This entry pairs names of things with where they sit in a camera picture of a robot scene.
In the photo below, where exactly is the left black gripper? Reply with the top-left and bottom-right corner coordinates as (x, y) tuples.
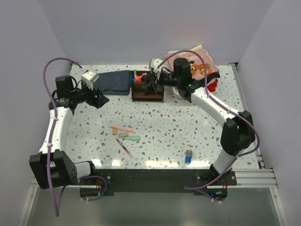
(71, 81), (109, 109)

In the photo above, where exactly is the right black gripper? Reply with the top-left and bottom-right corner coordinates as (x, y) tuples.
(141, 70), (180, 95)

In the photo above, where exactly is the black orange highlighter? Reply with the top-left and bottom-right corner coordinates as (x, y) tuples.
(135, 76), (142, 82)

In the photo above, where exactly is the orange gel pen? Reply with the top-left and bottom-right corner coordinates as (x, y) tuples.
(109, 126), (135, 133)

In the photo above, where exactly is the dark red gel pen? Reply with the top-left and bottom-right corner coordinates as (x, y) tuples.
(116, 138), (133, 158)

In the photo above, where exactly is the blue grey pencil sharpener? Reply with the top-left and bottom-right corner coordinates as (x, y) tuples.
(185, 150), (193, 164)

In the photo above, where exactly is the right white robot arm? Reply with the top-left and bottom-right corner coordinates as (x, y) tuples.
(145, 58), (255, 185)

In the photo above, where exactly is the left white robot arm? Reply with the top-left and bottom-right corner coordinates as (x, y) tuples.
(29, 71), (109, 189)

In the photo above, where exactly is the brown wooden desk organizer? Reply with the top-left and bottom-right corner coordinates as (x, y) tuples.
(130, 70), (164, 103)

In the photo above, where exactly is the folded dark blue cloth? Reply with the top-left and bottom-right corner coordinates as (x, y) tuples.
(94, 70), (131, 96)

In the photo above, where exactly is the tan eraser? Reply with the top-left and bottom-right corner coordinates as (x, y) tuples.
(118, 132), (129, 138)

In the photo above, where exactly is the pink pixel-print shirt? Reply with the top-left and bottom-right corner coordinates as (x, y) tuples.
(167, 45), (219, 80)

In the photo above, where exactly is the red garment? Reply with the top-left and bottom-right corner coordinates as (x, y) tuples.
(207, 79), (218, 92)

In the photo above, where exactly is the black garment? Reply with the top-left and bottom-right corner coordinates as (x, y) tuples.
(206, 72), (220, 83)

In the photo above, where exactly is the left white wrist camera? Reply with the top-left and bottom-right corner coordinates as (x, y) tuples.
(81, 70), (99, 90)

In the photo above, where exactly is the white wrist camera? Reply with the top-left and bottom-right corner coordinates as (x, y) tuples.
(81, 70), (99, 90)
(149, 58), (163, 73)

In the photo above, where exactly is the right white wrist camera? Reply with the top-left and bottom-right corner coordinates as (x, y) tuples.
(149, 58), (163, 73)

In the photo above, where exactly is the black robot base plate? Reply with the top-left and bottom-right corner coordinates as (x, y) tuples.
(70, 169), (236, 202)

